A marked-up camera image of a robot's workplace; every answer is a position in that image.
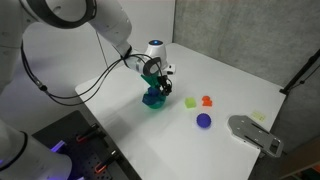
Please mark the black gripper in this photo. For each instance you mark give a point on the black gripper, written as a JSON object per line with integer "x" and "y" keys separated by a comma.
{"x": 163, "y": 80}

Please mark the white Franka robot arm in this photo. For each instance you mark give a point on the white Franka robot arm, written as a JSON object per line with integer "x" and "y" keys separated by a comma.
{"x": 106, "y": 16}

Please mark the green plastic bowl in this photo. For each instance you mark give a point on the green plastic bowl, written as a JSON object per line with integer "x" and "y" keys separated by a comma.
{"x": 156, "y": 106}

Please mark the blue cube toy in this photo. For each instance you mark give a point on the blue cube toy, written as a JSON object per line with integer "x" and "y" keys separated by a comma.
{"x": 148, "y": 100}

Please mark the yellow-green block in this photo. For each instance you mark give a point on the yellow-green block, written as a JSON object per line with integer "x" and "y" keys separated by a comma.
{"x": 190, "y": 103}

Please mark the orange toy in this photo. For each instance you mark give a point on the orange toy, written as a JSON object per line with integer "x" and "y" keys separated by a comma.
{"x": 206, "y": 101}

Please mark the wooden toy shelf with bins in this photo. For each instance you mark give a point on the wooden toy shelf with bins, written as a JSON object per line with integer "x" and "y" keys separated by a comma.
{"x": 301, "y": 161}

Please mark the purple ball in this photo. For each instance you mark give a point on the purple ball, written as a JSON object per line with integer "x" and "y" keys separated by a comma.
{"x": 203, "y": 120}

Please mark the grey metal plate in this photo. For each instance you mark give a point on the grey metal plate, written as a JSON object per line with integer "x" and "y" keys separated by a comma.
{"x": 246, "y": 130}

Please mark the yellow sticker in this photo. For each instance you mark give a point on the yellow sticker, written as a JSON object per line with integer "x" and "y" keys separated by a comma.
{"x": 258, "y": 116}

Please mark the black perforated base board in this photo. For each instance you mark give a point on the black perforated base board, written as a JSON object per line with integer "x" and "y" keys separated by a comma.
{"x": 70, "y": 133}

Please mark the black camera stand pole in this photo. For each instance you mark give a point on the black camera stand pole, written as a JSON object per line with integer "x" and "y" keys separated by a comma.
{"x": 301, "y": 74}

